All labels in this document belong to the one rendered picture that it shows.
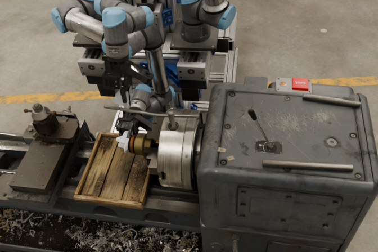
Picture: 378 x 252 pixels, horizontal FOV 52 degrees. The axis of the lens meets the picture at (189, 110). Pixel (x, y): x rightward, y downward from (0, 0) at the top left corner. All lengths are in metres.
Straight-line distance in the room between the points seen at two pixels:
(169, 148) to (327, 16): 3.06
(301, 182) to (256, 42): 2.61
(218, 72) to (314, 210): 1.91
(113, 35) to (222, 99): 0.48
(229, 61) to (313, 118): 1.84
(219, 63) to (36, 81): 1.66
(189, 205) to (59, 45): 2.77
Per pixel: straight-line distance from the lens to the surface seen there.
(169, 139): 1.42
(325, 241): 1.65
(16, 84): 3.85
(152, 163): 1.50
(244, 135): 1.38
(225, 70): 3.15
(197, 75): 1.87
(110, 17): 1.27
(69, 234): 2.08
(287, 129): 1.41
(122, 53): 1.31
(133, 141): 1.58
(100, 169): 1.82
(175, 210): 1.67
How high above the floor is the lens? 2.33
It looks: 48 degrees down
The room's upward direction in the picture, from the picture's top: 6 degrees counter-clockwise
